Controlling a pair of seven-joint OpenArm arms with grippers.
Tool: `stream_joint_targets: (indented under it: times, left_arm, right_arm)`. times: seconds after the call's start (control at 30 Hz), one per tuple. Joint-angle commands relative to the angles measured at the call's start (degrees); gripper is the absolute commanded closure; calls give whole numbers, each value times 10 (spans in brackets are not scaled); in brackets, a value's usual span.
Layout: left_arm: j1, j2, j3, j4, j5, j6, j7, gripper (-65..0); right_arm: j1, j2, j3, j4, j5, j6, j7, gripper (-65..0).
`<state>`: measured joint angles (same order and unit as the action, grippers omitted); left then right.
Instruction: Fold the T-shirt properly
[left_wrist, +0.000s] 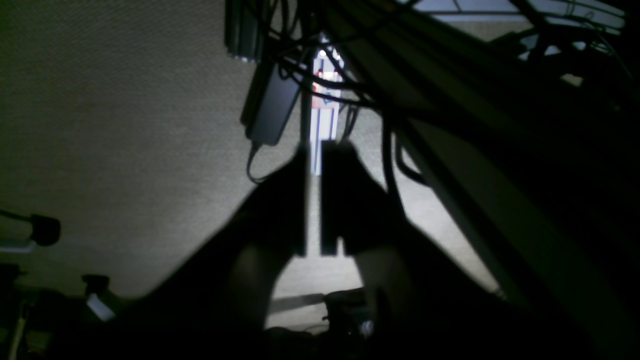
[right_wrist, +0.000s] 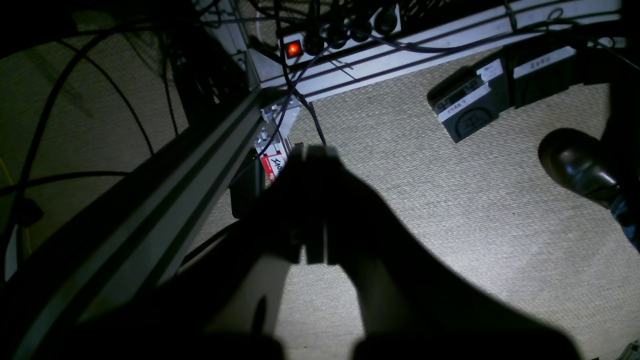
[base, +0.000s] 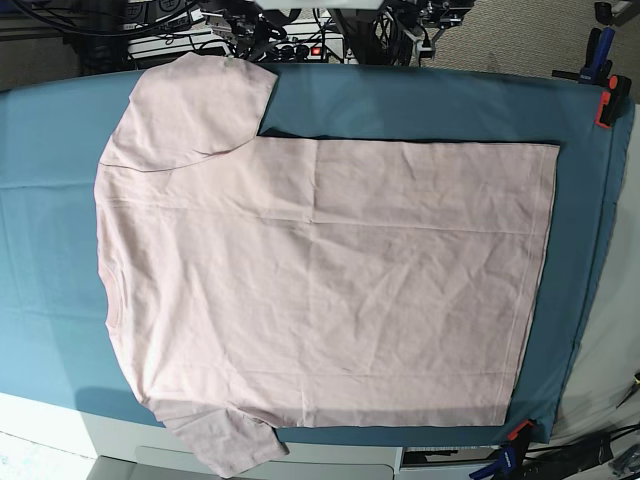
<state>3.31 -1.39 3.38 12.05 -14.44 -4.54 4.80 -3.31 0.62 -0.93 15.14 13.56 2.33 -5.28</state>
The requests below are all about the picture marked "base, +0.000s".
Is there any pink T-shirt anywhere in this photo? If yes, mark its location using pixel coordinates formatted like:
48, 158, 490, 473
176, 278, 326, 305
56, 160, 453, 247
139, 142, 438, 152
94, 54, 559, 478

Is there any black power strip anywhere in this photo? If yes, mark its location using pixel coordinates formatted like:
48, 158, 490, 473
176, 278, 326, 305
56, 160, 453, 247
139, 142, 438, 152
231, 42, 329, 64

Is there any teal table cloth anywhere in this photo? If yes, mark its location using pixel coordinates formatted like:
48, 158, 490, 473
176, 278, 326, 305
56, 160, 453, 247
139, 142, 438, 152
1, 64, 639, 446

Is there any orange blue clamp bottom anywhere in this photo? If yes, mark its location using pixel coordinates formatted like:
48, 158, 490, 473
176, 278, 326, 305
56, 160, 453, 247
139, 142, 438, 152
469, 420, 536, 480

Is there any orange black clamp right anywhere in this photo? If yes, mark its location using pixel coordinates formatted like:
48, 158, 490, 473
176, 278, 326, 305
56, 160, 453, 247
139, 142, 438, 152
595, 75, 632, 128

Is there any blue clamp top right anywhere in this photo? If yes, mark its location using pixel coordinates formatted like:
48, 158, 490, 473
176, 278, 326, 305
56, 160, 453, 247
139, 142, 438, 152
551, 27, 615, 87

